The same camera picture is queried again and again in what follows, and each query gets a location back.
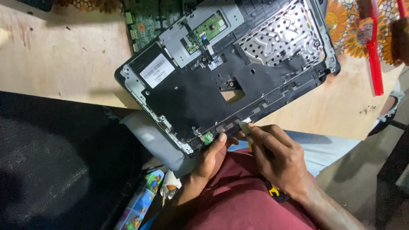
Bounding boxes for person's left hand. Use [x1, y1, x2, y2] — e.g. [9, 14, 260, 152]
[191, 132, 239, 180]

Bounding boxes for person's right hand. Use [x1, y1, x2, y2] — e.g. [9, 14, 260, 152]
[238, 123, 313, 199]

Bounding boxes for small grey plastic piece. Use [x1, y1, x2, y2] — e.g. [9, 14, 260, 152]
[238, 120, 252, 135]

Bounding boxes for black laptop base case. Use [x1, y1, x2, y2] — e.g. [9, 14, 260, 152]
[114, 0, 341, 158]

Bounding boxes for person's light blue trousers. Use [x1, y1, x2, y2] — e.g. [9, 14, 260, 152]
[228, 129, 361, 178]

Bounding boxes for person's maroon shirt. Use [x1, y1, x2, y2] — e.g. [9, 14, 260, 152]
[182, 148, 320, 230]

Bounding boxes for grey foam sheet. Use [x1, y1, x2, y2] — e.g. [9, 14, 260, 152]
[120, 110, 196, 179]

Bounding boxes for colourful cartoon packet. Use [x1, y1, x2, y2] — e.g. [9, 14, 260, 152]
[114, 169, 165, 230]

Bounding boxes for green laptop motherboard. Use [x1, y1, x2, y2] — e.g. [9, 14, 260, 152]
[123, 0, 200, 54]

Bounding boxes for black woven mat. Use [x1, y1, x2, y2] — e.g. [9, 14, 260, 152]
[0, 91, 154, 230]

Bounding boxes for dark furniture frame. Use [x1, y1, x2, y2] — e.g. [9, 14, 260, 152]
[374, 120, 409, 230]

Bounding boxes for red handled brush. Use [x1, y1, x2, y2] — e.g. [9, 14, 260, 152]
[355, 0, 385, 96]

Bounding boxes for red tool handle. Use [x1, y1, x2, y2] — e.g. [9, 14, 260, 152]
[396, 0, 408, 19]

